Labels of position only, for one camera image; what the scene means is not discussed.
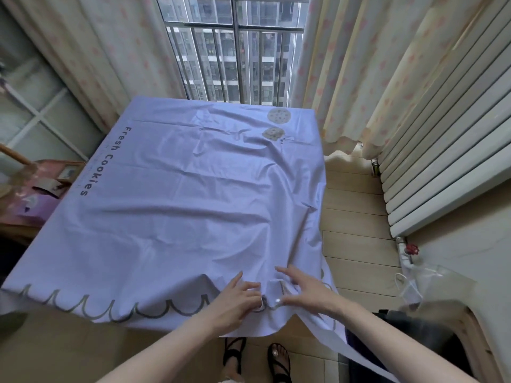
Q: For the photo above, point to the person's left hand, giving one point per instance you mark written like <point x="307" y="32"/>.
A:
<point x="229" y="305"/>

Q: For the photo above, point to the person's right hand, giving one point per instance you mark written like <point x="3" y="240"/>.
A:
<point x="315" y="297"/>

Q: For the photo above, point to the person's left fingers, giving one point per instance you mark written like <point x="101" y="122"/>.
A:
<point x="244" y="286"/>

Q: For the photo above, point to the person's right thumb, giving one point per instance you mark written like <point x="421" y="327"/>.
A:
<point x="287" y="301"/>

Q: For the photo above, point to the lavender printed cloth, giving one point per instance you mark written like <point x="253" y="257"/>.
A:
<point x="179" y="195"/>

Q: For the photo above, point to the person's left forearm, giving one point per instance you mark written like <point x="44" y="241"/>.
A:
<point x="167" y="354"/>

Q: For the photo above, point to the person's right forearm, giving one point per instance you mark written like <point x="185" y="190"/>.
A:
<point x="391" y="343"/>

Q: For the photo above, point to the white radiator pipe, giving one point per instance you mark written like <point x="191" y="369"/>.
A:
<point x="404" y="259"/>

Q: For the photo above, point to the red valve knob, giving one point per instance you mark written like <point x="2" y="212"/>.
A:
<point x="412" y="249"/>

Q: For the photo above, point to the clear plastic bag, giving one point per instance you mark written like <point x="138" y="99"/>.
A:
<point x="447" y="285"/>

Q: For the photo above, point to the wooden furniture edge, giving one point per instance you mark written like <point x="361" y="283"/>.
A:
<point x="483" y="347"/>

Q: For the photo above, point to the white panel radiator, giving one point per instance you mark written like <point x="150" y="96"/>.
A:
<point x="443" y="163"/>

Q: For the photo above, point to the window with metal railing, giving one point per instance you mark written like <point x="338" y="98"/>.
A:
<point x="235" y="63"/>

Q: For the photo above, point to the pink cardboard box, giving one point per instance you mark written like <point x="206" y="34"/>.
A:
<point x="36" y="187"/>

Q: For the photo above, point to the cream floral curtain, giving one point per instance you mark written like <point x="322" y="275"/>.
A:
<point x="99" y="55"/>
<point x="379" y="63"/>

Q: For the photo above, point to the wooden stick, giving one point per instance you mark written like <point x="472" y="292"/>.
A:
<point x="14" y="154"/>

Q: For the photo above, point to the white framed glass door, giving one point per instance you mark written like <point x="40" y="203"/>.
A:
<point x="36" y="111"/>

